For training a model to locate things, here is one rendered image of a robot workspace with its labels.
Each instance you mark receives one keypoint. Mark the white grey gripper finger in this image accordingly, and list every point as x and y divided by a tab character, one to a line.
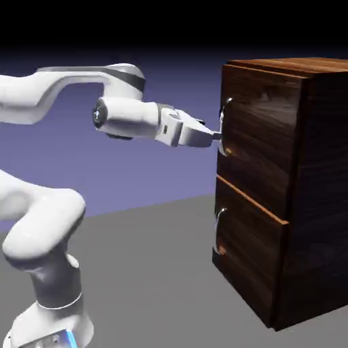
216	135

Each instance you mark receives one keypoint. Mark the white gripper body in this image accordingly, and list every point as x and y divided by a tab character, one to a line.
194	131

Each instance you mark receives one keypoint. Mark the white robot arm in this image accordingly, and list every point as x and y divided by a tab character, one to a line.
49	212

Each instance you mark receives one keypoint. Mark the dark wood cabinet door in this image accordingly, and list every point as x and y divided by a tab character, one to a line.
247	261
258	141

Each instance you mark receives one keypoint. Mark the dark wood cabinet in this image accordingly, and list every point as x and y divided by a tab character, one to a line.
312	190

